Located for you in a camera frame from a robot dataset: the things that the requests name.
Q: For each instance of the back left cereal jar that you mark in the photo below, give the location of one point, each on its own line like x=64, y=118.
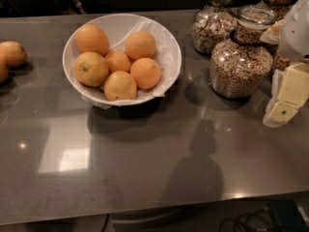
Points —
x=212, y=25

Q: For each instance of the cereal glass jar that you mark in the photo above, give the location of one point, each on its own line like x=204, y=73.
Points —
x=280, y=62
x=240, y=64

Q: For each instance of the black power adapter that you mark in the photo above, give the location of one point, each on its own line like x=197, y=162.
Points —
x=287, y=216

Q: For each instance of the small centre orange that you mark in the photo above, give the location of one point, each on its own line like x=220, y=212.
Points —
x=117, y=61

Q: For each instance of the right cereal glass jar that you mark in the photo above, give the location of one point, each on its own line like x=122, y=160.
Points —
x=280, y=62

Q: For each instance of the white paper liner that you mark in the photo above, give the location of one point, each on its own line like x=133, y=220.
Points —
x=167, y=53

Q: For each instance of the white bowl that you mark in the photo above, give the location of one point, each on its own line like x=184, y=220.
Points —
x=109, y=24

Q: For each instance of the yellowish orange front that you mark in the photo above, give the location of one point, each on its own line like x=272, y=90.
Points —
x=120, y=86

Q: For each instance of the front cereal glass jar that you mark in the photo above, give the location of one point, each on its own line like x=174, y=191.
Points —
x=240, y=64

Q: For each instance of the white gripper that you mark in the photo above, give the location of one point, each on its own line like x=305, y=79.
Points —
x=295, y=36

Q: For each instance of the orange on table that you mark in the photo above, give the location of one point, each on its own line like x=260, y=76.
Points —
x=12, y=54

